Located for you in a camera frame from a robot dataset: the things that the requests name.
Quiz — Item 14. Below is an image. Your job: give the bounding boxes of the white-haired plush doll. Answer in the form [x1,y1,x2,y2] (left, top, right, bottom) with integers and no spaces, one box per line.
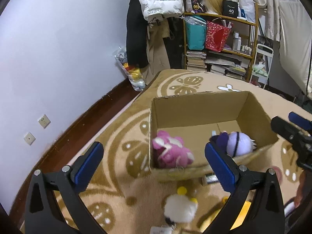
[210,130,257,157]

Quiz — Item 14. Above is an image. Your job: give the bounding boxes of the yellow plush toy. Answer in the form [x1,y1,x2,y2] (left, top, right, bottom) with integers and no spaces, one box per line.
[199,197,251,233]

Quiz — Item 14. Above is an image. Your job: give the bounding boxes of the white fluffy plush yellow balls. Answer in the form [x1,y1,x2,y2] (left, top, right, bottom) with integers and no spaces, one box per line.
[164,186,198,225]

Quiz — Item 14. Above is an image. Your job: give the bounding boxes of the pink bear plush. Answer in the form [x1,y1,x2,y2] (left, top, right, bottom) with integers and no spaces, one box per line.
[152,130,195,168]

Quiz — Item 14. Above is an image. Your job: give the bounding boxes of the pink swirl plush cushion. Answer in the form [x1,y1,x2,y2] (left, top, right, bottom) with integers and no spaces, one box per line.
[271,166,283,185]

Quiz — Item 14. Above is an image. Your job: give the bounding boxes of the small black silver box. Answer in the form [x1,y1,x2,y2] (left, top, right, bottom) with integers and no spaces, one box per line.
[201,174,219,186]

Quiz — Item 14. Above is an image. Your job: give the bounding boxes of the white metal cart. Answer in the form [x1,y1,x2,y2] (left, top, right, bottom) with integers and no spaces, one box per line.
[249,44,274,89]

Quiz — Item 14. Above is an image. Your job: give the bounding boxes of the beige patterned carpet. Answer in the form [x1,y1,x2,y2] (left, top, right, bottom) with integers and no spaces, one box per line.
[54,69,311,233]

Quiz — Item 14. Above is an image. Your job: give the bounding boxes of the open cardboard box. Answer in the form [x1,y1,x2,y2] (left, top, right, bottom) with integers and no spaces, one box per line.
[149,91,278,182]

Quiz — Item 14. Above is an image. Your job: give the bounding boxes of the wooden bookshelf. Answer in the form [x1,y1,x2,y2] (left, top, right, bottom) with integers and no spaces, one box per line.
[183,3,259,81]

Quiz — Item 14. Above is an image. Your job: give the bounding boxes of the white bottle on shelf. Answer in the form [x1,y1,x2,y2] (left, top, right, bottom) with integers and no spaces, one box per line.
[232,31,239,52]

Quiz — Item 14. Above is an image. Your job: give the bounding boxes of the white paper tag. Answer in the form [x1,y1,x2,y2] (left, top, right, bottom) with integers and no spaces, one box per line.
[149,226,173,234]

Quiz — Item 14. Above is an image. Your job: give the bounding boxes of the stack of books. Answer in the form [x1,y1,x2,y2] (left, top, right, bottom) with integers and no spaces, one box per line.
[186,51,207,71]

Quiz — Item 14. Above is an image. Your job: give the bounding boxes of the red patterned gift bag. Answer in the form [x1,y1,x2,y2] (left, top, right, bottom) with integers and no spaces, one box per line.
[205,21,231,52]

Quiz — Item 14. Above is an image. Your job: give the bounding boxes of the black box labelled 40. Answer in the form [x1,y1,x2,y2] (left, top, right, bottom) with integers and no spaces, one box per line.
[222,0,238,18]

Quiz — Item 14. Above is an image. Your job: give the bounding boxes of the teal bag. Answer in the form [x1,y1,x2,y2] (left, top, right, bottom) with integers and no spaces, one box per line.
[186,16,206,51]

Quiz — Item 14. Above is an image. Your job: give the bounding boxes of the blonde wig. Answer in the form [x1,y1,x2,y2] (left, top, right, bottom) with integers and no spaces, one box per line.
[203,0,223,15]

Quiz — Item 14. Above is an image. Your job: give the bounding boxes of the clear bag of toys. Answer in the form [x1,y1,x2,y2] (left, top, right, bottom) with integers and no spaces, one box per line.
[114,46,145,91]

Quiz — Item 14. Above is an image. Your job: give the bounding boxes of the hanging beige coat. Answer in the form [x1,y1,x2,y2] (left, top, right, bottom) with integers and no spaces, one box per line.
[140,19,170,85]

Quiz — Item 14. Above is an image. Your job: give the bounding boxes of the hanging black coat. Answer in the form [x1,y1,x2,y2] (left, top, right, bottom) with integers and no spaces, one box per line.
[126,0,149,69]

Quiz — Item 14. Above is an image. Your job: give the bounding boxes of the lower wall socket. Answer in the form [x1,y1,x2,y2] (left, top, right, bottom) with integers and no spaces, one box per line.
[24,132,36,146]

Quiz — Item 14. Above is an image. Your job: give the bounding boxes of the wall socket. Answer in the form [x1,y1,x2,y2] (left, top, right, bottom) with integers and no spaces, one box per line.
[38,114,51,129]
[24,132,36,146]

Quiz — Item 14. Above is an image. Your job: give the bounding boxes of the upper wall socket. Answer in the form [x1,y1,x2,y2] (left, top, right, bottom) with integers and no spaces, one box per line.
[38,114,51,129]

